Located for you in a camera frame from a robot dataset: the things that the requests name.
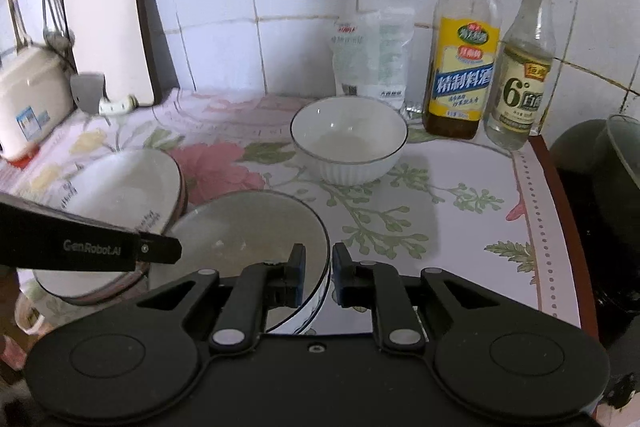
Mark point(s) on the white ribbed bowl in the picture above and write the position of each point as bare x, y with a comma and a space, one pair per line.
350, 142

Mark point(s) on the white bowl with small print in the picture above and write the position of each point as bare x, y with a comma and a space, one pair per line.
115, 187

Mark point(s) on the white cutting board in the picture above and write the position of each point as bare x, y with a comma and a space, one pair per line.
107, 22

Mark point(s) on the plain white bowl dark rim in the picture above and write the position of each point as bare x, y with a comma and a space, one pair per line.
240, 227

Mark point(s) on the clear plastic bag green print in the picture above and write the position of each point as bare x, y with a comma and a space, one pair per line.
395, 57

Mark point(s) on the cooking wine bottle yellow label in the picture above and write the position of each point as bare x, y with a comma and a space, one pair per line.
462, 72

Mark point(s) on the dark green pot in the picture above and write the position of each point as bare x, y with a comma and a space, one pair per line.
590, 157

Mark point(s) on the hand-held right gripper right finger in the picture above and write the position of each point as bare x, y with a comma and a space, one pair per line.
337, 274

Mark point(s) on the clear plastic bag red label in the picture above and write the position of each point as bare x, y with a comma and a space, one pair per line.
352, 57

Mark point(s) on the floral tablecloth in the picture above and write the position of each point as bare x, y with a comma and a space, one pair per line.
400, 217

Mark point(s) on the wooden spatula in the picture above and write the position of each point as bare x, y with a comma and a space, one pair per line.
19, 17

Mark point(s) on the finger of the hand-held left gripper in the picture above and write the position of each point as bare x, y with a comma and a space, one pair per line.
160, 249

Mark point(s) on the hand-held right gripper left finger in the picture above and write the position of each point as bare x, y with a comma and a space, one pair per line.
300, 267

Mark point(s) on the clear vinegar bottle yellow cap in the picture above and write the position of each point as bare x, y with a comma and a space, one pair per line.
522, 92

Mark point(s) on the grey plastic scraper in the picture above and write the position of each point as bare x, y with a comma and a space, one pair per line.
89, 93

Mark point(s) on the white rice cooker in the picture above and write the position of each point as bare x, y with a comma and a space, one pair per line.
32, 99

